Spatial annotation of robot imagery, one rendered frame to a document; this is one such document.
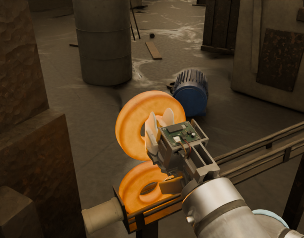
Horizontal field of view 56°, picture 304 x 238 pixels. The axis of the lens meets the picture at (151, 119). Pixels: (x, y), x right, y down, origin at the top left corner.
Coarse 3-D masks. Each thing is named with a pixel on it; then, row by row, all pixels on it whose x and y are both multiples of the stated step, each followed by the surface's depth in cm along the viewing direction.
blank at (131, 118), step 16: (144, 96) 56; (160, 96) 57; (128, 112) 55; (144, 112) 56; (160, 112) 58; (176, 112) 60; (128, 128) 56; (128, 144) 58; (144, 144) 60; (144, 160) 62
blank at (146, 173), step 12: (144, 168) 68; (156, 168) 68; (132, 180) 67; (144, 180) 68; (156, 180) 70; (120, 192) 69; (132, 192) 68; (156, 192) 75; (132, 204) 70; (144, 204) 72
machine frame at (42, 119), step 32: (0, 0) 57; (0, 32) 58; (32, 32) 65; (0, 64) 60; (32, 64) 67; (0, 96) 62; (32, 96) 69; (0, 128) 64; (32, 128) 66; (64, 128) 74; (0, 160) 60; (32, 160) 67; (64, 160) 77; (32, 192) 70; (64, 192) 81; (64, 224) 84
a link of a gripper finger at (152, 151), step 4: (148, 136) 55; (148, 140) 55; (148, 144) 54; (152, 144) 53; (148, 148) 53; (152, 148) 53; (156, 148) 53; (148, 152) 53; (152, 152) 52; (156, 152) 52; (148, 156) 53; (152, 156) 52; (156, 156) 52; (152, 160) 52; (156, 160) 52
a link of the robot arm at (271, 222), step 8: (256, 216) 55; (264, 216) 55; (272, 216) 55; (264, 224) 53; (272, 224) 53; (280, 224) 54; (272, 232) 50; (280, 232) 50; (288, 232) 50; (296, 232) 50
